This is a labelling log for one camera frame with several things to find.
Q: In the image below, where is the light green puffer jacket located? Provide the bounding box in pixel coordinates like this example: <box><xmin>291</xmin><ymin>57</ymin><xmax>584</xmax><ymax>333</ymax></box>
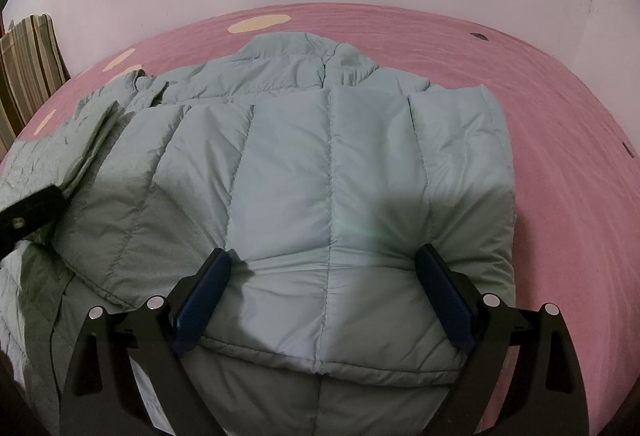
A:
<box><xmin>0</xmin><ymin>31</ymin><xmax>518</xmax><ymax>436</ymax></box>

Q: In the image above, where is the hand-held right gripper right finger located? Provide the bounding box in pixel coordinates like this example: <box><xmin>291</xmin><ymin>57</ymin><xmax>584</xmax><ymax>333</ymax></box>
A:
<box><xmin>416</xmin><ymin>243</ymin><xmax>587</xmax><ymax>436</ymax></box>

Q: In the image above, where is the pink spotted bed sheet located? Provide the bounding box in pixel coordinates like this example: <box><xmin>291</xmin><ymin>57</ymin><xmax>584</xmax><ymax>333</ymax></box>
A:
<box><xmin>0</xmin><ymin>2</ymin><xmax>640</xmax><ymax>436</ymax></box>

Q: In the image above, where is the striped cushion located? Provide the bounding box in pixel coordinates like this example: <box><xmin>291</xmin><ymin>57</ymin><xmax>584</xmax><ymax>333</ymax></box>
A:
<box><xmin>0</xmin><ymin>14</ymin><xmax>68</xmax><ymax>152</ymax></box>

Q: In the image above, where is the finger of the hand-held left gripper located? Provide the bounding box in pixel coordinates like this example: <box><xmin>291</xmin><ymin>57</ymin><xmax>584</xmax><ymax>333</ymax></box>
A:
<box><xmin>0</xmin><ymin>185</ymin><xmax>66</xmax><ymax>258</ymax></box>

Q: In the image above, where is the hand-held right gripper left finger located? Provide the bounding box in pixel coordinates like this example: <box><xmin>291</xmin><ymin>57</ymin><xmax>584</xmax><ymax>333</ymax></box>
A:
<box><xmin>59</xmin><ymin>247</ymin><xmax>232</xmax><ymax>436</ymax></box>

